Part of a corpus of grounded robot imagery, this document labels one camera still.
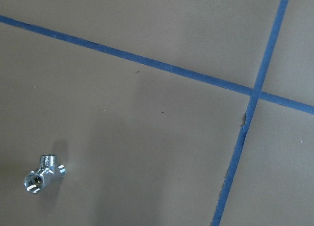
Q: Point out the chrome tee pipe fitting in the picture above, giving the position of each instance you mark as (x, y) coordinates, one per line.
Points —
(49, 172)

